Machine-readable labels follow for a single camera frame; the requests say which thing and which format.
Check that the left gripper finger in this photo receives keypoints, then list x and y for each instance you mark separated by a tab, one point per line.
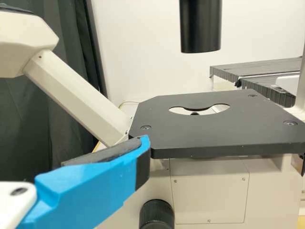
90	183

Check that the cream microscope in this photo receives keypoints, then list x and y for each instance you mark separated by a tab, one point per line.
214	128

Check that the black platform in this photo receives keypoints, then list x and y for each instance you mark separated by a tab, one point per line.
264	89
250	69

